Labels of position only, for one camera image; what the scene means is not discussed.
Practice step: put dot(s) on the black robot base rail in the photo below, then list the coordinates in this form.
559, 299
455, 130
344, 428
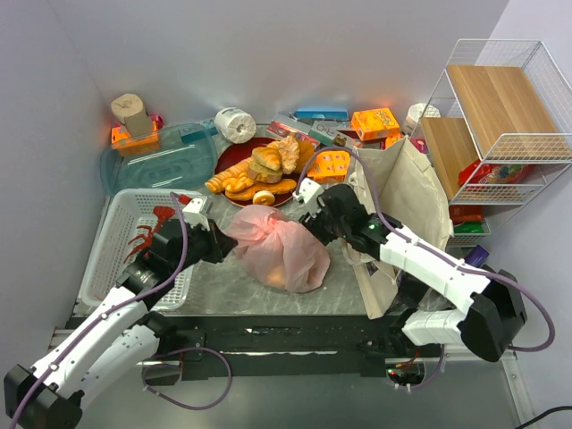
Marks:
205, 346

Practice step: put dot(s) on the purple box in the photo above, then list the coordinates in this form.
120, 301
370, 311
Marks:
477, 256

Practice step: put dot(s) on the sliced brown bread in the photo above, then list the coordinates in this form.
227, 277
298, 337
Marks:
260, 173

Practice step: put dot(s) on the small orange box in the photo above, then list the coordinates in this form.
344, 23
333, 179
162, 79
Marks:
329, 167

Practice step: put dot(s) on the teal plastic tray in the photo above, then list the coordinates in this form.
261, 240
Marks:
186, 159

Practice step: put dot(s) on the twisted orange bread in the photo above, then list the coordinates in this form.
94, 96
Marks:
215, 183

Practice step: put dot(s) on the white paper cup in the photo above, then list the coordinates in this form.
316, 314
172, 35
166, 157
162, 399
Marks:
415, 113

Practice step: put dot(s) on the red toothpaste box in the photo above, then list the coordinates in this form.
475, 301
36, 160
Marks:
282, 131

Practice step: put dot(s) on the white toilet paper roll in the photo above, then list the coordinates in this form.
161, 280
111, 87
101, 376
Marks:
235, 125

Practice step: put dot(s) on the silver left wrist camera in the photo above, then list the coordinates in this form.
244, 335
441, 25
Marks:
196, 212

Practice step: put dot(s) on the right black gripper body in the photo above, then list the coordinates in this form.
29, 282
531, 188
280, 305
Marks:
315, 222

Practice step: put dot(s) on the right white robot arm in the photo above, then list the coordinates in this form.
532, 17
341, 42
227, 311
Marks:
486, 314

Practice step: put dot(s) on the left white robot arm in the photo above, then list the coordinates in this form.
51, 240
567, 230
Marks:
124, 329

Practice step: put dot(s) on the orange snack box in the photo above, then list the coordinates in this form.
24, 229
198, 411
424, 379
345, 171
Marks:
374, 124

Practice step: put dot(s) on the small white glazed bun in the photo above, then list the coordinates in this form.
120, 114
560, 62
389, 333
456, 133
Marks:
263, 198

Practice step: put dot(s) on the red candy bag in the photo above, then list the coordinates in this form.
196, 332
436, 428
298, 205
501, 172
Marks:
478, 173

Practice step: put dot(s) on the white wire shelf rack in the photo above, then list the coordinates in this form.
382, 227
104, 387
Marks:
502, 101

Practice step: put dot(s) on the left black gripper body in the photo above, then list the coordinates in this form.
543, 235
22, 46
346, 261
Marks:
214, 241

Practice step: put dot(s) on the red toy lobster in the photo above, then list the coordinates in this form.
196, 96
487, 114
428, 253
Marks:
147, 228

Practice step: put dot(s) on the white perforated plastic basket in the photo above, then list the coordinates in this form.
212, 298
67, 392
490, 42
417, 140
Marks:
138, 202

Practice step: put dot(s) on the orange box under roll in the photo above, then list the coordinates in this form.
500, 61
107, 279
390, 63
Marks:
127, 145

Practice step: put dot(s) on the sesame bread bun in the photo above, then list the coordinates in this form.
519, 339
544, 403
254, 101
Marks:
289, 152

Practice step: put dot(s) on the croissant bread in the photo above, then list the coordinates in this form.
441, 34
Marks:
266, 159

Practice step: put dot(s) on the green snack packet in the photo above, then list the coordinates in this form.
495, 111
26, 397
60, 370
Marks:
468, 228

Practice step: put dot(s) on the red snack packet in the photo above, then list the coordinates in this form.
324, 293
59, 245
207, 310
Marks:
466, 214

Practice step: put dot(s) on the white RIO box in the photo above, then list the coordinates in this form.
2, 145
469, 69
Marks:
330, 137

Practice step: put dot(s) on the beige canvas tote bag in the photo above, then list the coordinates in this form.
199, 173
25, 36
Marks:
403, 182

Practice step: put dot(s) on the blue flat box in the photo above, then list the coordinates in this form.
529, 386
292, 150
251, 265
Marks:
322, 113

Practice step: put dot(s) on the pink plastic grocery bag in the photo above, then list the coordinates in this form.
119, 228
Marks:
277, 251

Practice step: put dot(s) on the red round plate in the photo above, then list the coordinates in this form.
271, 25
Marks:
236, 153

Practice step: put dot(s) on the brown toilet paper roll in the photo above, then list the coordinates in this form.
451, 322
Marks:
130, 111

